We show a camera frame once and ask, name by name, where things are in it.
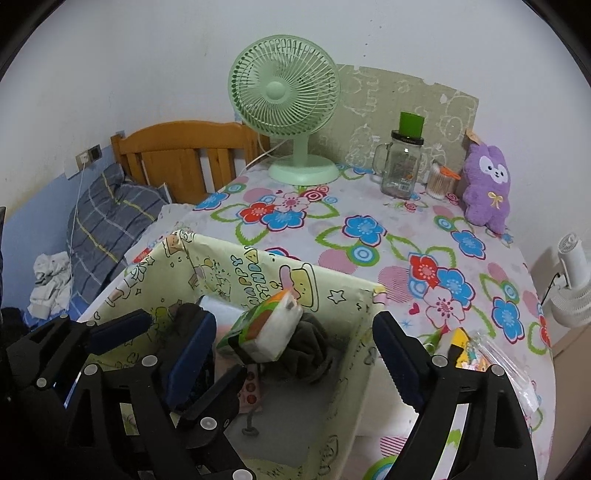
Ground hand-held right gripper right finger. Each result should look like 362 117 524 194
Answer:
372 311 540 480

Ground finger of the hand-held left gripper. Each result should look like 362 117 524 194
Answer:
7 308 154 391
178 364 259 480

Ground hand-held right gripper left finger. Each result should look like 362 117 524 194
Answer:
64 310 218 480

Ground pink booklet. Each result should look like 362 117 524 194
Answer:
239 364 265 412

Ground dark cloth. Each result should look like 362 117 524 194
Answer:
173 302 209 325

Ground yellow snack packet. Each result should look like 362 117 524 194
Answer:
442 327 491 373

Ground green tissue pack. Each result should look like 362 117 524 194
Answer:
216 288 304 364

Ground dark grey socks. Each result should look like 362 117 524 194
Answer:
285 314 345 385

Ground yellow printed storage box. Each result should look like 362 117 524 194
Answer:
78 230 387 480

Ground clear plastic bag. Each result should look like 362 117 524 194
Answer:
462 330 542 412

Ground blue checked bed sheet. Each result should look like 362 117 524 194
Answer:
23 294 95 325

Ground white crumpled cloth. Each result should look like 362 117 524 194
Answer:
28 251 75 319

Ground grey plaid pillow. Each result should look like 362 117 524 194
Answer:
68 165 170 296

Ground wooden headboard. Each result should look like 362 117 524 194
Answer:
111 121 271 206

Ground cotton swab container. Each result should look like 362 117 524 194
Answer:
427 164 462 200

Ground white floor fan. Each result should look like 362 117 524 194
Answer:
542 233 591 328

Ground purple plush rabbit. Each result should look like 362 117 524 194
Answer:
462 143 513 232

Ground glass mug jar green lid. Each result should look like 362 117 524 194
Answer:
373 112 426 199

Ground green printed board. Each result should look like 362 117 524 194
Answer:
318 64 479 179

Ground green desk fan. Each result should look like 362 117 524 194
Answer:
229 37 342 185

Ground white charger cable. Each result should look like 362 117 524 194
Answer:
69 171 86 259

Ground black fan cable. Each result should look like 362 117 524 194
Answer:
542 272 562 302

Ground white fan cable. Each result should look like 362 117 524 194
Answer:
245 137 288 172

